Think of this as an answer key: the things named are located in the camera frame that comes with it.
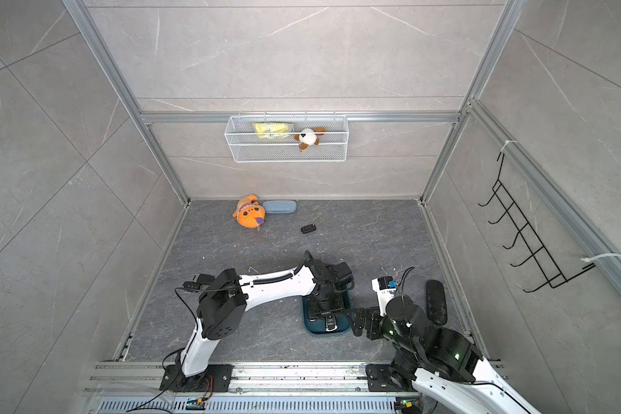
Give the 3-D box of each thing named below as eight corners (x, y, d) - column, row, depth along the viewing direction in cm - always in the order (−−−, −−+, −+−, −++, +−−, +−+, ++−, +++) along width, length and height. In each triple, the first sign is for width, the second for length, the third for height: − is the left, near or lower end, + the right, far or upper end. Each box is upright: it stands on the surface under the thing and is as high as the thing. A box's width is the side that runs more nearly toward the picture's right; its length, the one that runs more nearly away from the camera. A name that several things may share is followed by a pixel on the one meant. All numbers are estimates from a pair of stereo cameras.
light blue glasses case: (264, 213, 116) (263, 208, 114) (265, 205, 119) (264, 200, 117) (296, 213, 116) (296, 208, 113) (297, 205, 119) (296, 200, 117)
